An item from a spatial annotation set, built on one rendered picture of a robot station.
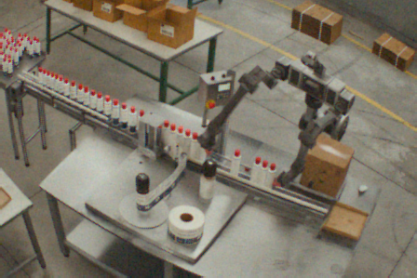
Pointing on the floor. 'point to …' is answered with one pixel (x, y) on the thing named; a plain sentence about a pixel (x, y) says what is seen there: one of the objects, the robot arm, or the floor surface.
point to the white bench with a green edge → (20, 205)
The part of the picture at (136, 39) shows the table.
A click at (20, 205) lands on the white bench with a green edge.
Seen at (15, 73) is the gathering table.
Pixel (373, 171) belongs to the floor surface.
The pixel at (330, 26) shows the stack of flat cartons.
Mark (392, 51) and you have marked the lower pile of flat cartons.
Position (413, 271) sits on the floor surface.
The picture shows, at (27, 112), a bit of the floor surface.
